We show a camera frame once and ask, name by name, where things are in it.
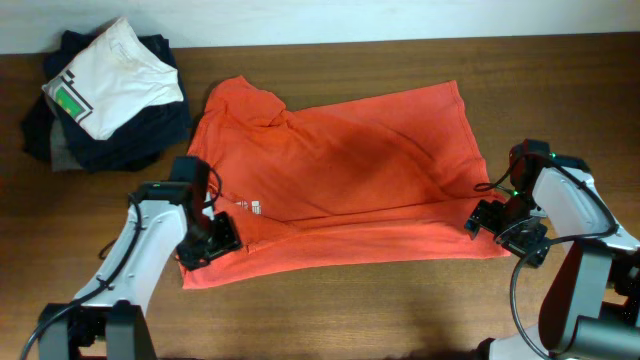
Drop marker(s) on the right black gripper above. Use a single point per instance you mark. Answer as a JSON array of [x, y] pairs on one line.
[[484, 216]]

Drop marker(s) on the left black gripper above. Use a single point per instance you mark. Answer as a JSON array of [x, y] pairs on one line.
[[222, 245]]

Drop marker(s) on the red orange t-shirt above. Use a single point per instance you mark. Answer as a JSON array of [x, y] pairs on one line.
[[390, 178]]

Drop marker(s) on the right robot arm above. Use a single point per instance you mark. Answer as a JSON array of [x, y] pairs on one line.
[[591, 310]]

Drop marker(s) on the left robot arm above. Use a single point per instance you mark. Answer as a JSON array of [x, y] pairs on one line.
[[166, 220]]

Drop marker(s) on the navy folded garment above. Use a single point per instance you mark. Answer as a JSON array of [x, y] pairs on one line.
[[134, 146]]

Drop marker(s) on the grey folded garment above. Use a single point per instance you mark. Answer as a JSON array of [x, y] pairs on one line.
[[62, 158]]

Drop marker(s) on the white folded t-shirt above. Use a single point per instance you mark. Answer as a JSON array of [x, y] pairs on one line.
[[111, 81]]

